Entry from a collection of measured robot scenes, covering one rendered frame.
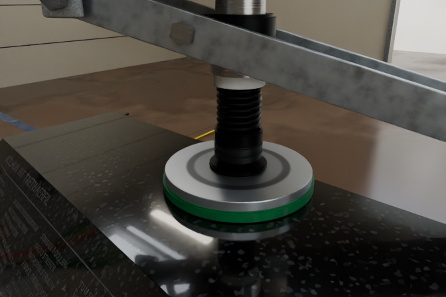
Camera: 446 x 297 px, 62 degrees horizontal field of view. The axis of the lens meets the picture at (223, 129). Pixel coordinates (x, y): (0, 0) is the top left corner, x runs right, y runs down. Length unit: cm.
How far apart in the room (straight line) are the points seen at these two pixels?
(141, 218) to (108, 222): 4
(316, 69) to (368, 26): 494
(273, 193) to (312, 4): 526
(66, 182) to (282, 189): 32
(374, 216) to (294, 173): 11
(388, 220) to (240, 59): 27
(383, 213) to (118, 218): 33
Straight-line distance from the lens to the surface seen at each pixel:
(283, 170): 53
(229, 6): 46
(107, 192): 55
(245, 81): 47
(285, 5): 588
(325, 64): 43
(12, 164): 74
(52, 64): 574
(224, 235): 44
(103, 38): 611
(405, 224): 51
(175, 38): 44
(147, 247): 43
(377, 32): 533
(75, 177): 61
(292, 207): 48
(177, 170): 53
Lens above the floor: 109
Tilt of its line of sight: 20 degrees down
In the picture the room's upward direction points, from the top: straight up
